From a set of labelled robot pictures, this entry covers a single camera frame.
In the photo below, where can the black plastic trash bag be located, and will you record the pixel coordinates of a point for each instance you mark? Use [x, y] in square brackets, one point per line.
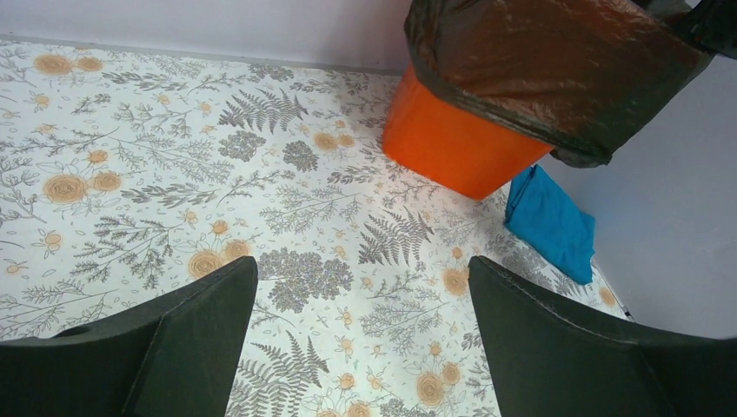
[583, 76]

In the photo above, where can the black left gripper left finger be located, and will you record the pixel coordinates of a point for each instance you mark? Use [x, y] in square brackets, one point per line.
[174, 355]

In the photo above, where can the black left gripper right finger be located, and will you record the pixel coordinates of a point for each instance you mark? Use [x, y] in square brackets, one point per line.
[551, 356]

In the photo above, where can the floral patterned table mat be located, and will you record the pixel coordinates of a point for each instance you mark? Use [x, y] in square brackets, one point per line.
[126, 175]

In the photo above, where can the orange plastic trash bin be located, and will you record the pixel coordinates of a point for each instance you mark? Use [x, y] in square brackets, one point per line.
[452, 147]

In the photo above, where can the bright blue folded cloth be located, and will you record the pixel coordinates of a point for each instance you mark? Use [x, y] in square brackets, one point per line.
[542, 214]

